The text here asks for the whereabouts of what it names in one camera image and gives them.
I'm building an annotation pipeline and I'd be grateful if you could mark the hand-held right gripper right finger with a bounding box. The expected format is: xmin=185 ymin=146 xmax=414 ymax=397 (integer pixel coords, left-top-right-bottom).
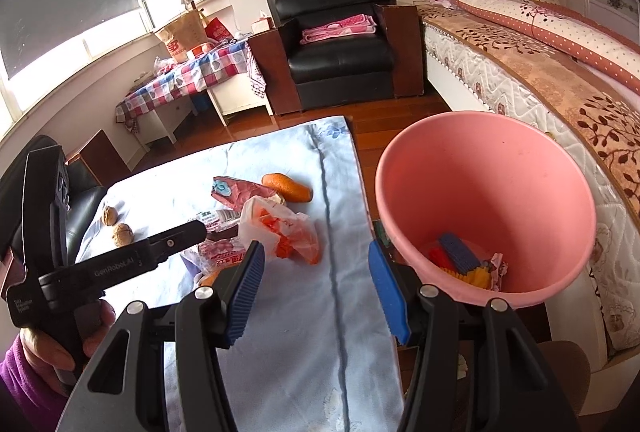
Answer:
xmin=368 ymin=239 xmax=583 ymax=432

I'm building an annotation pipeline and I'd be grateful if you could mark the pink white folded quilt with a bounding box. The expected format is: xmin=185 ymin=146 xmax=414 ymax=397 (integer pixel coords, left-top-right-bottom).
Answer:
xmin=434 ymin=0 xmax=640 ymax=85

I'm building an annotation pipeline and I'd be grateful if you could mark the black leather armchair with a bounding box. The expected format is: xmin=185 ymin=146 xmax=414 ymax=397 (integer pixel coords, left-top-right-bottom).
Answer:
xmin=248 ymin=0 xmax=426 ymax=115

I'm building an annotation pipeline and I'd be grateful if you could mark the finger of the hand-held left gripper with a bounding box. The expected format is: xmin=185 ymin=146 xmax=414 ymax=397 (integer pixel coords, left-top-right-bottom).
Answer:
xmin=134 ymin=219 xmax=209 ymax=263

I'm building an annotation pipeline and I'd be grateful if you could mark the white side table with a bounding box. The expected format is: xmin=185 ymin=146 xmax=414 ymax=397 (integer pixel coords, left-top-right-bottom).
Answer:
xmin=206 ymin=74 xmax=275 ymax=128

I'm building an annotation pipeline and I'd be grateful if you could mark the tan paper bag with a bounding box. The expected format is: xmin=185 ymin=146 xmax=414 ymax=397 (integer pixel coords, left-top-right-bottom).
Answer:
xmin=154 ymin=10 xmax=207 ymax=63

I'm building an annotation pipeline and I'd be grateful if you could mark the light blue tablecloth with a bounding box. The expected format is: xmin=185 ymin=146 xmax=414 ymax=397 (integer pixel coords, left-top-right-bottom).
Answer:
xmin=75 ymin=115 xmax=406 ymax=432

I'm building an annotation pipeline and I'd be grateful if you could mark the blue foam fruit net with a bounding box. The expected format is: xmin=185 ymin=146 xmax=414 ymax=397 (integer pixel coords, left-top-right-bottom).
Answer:
xmin=439 ymin=233 xmax=481 ymax=274

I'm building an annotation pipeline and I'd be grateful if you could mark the white orange plastic bag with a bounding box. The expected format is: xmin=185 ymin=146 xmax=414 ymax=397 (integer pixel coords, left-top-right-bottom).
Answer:
xmin=239 ymin=196 xmax=321 ymax=265

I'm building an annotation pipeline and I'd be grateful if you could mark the pink folded blanket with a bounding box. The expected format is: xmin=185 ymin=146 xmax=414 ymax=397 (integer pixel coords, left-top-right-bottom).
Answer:
xmin=300 ymin=13 xmax=378 ymax=44

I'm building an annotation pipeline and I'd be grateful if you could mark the white bed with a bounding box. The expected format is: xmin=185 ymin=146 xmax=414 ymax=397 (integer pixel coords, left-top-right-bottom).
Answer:
xmin=378 ymin=0 xmax=640 ymax=415

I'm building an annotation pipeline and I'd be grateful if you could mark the person's left hand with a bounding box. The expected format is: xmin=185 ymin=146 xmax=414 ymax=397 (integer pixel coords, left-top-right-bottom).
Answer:
xmin=20 ymin=299 xmax=118 ymax=395

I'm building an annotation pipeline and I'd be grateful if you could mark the red gift bag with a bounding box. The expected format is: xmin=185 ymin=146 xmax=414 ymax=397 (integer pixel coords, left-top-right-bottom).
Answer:
xmin=204 ymin=17 xmax=228 ymax=44

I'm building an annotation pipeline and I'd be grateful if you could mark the green label snack wrapper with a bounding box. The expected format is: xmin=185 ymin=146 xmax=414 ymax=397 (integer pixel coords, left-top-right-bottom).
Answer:
xmin=196 ymin=208 xmax=243 ymax=233

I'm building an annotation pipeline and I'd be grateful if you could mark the white framed window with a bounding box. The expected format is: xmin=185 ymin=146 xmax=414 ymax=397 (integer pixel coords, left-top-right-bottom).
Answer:
xmin=0 ymin=0 xmax=226 ymax=133

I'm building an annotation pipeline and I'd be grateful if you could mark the pink plastic bucket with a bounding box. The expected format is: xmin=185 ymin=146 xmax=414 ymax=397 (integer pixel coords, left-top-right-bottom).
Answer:
xmin=375 ymin=111 xmax=597 ymax=309

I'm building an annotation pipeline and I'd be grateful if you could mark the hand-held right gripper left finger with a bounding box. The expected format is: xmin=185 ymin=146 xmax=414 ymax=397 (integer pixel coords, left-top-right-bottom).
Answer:
xmin=57 ymin=239 xmax=266 ymax=432

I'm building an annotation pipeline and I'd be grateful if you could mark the red white snack wrapper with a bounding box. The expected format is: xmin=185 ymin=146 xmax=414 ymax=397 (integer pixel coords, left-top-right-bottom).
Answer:
xmin=181 ymin=236 xmax=249 ymax=277

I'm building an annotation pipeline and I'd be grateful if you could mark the pink printed wrapper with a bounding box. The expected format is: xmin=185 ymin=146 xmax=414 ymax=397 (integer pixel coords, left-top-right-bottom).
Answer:
xmin=211 ymin=176 xmax=286 ymax=205

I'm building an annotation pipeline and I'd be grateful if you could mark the red white patterned cloth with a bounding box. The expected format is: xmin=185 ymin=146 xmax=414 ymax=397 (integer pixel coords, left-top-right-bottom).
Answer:
xmin=246 ymin=44 xmax=268 ymax=100

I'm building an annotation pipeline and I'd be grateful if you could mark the yellow plastic bag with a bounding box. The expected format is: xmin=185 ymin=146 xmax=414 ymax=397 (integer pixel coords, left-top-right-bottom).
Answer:
xmin=465 ymin=264 xmax=493 ymax=288

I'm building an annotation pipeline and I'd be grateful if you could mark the wide grey roller blind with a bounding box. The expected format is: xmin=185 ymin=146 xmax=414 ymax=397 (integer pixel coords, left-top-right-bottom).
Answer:
xmin=0 ymin=0 xmax=141 ymax=80

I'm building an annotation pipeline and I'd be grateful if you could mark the brown leaf print bedspread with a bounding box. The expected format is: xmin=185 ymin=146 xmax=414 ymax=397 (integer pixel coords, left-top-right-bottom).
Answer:
xmin=417 ymin=6 xmax=640 ymax=213

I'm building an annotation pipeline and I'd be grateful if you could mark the checkered tablecloth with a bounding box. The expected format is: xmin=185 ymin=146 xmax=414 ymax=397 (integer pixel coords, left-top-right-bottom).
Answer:
xmin=115 ymin=37 xmax=251 ymax=133

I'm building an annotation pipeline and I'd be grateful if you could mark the person's left forearm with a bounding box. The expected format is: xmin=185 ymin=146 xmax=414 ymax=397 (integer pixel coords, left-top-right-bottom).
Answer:
xmin=0 ymin=337 xmax=71 ymax=432

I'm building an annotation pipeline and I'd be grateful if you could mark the brown wooden side table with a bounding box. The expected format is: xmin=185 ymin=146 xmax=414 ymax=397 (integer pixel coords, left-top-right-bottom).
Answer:
xmin=65 ymin=129 xmax=132 ymax=185

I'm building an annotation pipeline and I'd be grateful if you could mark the white low cabinet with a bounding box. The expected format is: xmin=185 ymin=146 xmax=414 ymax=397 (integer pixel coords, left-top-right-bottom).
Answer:
xmin=135 ymin=94 xmax=196 ymax=145

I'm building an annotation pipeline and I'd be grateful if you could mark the black leather sofa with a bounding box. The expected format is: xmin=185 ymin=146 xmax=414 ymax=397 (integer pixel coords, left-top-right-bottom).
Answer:
xmin=0 ymin=134 xmax=108 ymax=258

